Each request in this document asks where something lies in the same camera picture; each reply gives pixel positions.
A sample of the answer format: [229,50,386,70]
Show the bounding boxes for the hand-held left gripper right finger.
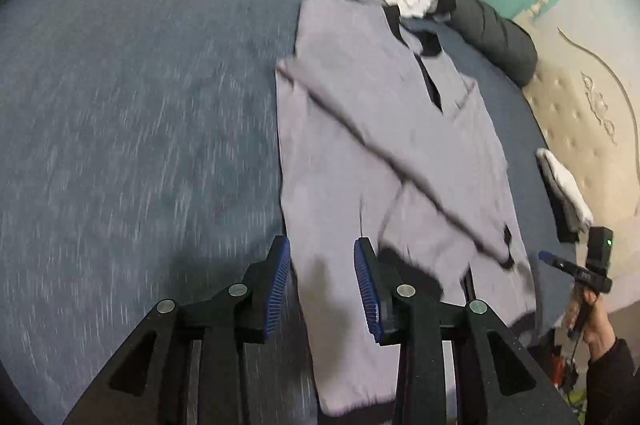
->
[353,237,581,425]

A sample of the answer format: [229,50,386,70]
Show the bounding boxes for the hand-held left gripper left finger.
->
[62,235,292,425]

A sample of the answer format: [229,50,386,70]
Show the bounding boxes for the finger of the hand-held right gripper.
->
[539,251,576,276]

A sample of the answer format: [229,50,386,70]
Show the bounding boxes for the grey jacket with black trim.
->
[274,0,539,419]

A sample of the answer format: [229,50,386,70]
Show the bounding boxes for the person's right forearm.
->
[585,339,640,425]

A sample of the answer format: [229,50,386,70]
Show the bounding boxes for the folded white clothes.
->
[536,148,595,231]

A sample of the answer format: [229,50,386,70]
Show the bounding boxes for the person's right hand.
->
[582,292,616,361]

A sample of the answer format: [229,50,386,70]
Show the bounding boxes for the cream tufted headboard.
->
[510,0,640,306]

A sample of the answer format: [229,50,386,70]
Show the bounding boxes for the black cable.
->
[561,332,585,406]

